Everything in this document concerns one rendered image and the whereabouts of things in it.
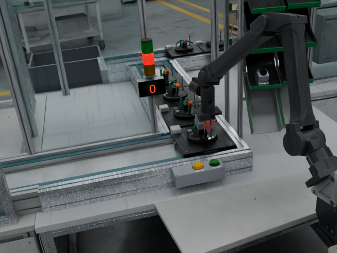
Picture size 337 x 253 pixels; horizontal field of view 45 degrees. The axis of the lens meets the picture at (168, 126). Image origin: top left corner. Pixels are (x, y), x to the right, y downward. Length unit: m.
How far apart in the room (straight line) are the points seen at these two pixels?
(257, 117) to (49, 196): 0.94
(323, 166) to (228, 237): 0.45
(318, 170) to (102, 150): 1.02
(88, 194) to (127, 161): 0.26
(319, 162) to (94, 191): 0.88
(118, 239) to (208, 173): 1.29
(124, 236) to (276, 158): 1.31
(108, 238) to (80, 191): 1.20
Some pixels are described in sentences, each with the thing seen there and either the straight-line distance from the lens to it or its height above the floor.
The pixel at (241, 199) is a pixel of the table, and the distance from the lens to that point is 1.65.
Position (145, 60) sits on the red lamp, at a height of 1.33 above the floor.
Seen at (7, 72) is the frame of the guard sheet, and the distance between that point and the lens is 1.79.
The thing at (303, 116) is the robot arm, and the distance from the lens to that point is 1.25.
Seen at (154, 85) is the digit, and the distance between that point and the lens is 1.78.
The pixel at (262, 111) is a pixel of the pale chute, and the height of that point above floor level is 1.06.
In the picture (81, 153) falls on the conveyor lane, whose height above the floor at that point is 0.94.
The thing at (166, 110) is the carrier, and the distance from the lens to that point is 2.11.
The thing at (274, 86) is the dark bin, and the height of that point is 1.20.
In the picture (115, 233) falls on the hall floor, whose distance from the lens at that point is 2.85.
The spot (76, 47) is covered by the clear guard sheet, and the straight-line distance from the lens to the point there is 1.76.
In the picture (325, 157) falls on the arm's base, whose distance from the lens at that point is 1.23.
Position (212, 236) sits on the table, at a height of 0.86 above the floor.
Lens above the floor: 1.87
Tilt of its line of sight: 27 degrees down
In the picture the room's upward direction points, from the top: 5 degrees counter-clockwise
